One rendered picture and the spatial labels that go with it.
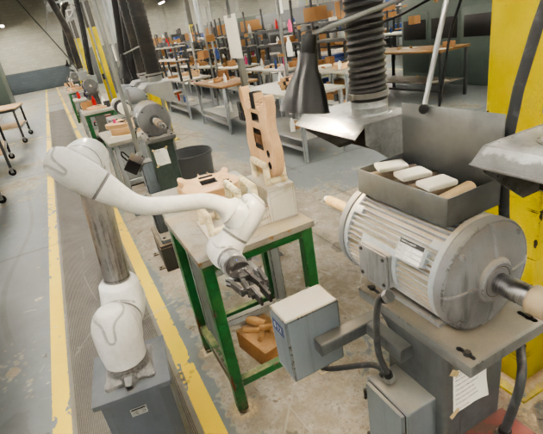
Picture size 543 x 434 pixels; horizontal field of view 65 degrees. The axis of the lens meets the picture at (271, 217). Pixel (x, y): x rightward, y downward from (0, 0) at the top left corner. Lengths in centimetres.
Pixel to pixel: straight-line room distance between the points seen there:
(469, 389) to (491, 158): 59
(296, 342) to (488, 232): 53
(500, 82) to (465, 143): 96
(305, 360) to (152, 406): 75
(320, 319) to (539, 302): 50
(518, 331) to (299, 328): 49
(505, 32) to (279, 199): 111
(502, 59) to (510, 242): 108
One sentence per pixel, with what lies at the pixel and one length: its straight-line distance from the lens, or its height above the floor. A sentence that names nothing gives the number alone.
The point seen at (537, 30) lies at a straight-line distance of 101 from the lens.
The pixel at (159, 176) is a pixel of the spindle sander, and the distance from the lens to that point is 364.
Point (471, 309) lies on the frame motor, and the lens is 98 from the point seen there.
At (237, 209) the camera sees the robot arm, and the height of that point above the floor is 123.
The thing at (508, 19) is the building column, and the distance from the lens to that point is 192.
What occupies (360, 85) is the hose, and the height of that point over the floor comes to 161.
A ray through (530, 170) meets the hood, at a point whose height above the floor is 152.
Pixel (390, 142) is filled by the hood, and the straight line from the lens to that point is 117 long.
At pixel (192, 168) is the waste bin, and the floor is 60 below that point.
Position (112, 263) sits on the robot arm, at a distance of 171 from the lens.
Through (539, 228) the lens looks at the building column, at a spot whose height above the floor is 88.
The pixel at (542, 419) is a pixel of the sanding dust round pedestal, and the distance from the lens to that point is 244.
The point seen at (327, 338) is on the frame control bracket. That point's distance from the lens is 114.
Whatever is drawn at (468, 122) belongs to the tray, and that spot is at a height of 154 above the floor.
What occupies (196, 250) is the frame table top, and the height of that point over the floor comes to 93.
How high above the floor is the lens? 179
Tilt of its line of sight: 24 degrees down
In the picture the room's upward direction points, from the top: 10 degrees counter-clockwise
